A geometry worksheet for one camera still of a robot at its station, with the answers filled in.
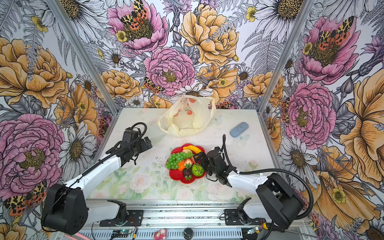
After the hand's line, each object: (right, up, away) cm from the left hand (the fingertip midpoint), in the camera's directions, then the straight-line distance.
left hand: (143, 148), depth 88 cm
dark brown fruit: (+26, -13, -5) cm, 29 cm away
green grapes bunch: (+18, -5, -1) cm, 19 cm away
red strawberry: (+26, -7, -5) cm, 27 cm away
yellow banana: (+28, -1, +4) cm, 29 cm away
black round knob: (+27, -30, -26) cm, 48 cm away
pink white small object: (+15, -35, -20) cm, 43 cm away
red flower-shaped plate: (+20, -15, -2) cm, 25 cm away
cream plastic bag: (+24, +21, +31) cm, 45 cm away
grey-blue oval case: (+60, +10, +19) cm, 64 cm away
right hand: (+31, -9, -1) cm, 32 cm away
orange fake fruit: (+22, -10, -2) cm, 24 cm away
